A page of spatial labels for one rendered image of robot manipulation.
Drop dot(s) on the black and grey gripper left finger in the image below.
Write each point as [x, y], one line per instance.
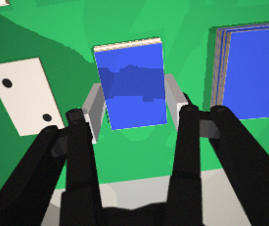
[25, 196]

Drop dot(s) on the green felt mat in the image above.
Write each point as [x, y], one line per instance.
[64, 33]

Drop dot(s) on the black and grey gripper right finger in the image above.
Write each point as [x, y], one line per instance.
[244, 161]

